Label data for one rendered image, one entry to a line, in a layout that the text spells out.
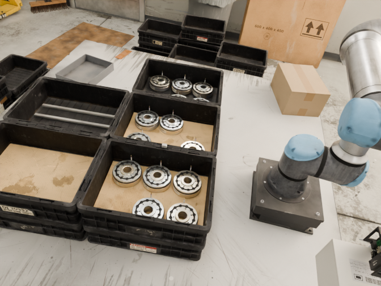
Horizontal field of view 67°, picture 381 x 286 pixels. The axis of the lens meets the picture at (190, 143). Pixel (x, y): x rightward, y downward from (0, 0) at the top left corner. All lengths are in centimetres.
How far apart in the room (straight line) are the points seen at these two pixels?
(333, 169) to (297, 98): 69
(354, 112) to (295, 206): 69
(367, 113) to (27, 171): 104
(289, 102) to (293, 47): 224
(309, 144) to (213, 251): 50
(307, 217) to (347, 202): 132
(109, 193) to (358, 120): 80
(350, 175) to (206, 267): 57
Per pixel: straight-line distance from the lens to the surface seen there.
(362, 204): 252
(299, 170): 107
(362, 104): 53
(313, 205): 120
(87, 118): 133
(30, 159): 121
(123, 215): 87
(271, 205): 113
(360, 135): 53
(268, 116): 168
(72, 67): 188
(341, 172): 108
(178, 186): 102
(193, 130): 126
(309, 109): 175
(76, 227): 102
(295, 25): 384
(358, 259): 72
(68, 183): 110
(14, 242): 118
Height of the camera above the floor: 168
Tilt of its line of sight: 45 degrees down
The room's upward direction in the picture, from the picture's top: 9 degrees clockwise
